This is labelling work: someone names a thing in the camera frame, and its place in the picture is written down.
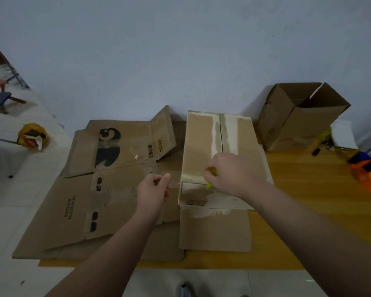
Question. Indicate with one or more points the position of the yellow plastic bag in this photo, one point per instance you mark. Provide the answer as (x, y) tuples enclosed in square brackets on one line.
[(32, 136)]

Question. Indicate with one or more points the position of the person's left forearm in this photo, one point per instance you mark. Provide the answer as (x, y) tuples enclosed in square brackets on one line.
[(111, 259)]

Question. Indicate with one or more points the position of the person's grey shoe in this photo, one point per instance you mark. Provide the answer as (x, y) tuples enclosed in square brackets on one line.
[(185, 290)]

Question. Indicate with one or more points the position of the person's left hand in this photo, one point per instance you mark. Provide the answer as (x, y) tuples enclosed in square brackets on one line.
[(151, 194)]

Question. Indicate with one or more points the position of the yellow utility knife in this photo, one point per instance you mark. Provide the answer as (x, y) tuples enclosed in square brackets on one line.
[(215, 172)]

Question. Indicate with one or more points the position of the large flattened cardboard with text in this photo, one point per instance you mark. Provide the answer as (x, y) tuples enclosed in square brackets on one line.
[(68, 213)]

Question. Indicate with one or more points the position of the black metal rack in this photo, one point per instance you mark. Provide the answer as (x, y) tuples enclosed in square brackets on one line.
[(14, 72)]

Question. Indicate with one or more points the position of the person's right fingers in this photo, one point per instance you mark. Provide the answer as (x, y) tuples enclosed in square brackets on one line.
[(210, 179)]

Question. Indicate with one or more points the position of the person's right forearm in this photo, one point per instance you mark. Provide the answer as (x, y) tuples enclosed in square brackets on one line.
[(312, 244)]

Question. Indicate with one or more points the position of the white paper sheet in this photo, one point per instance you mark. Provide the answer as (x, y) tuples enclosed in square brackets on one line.
[(343, 134)]

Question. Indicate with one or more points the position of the taped closed cardboard box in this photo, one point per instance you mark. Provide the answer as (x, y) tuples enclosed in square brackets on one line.
[(201, 145)]

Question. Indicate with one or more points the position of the open empty cardboard box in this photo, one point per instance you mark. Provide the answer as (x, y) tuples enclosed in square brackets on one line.
[(296, 126)]

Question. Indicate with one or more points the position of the person's right hand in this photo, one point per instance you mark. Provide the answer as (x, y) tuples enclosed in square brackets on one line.
[(235, 174)]

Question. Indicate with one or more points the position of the orange and blue tape dispenser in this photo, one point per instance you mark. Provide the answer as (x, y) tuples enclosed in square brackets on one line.
[(369, 176)]

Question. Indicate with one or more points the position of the person's left thumb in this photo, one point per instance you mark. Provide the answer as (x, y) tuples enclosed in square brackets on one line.
[(164, 180)]

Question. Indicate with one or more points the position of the flattened cardboard with swirl print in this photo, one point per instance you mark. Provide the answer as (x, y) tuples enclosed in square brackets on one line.
[(123, 145)]

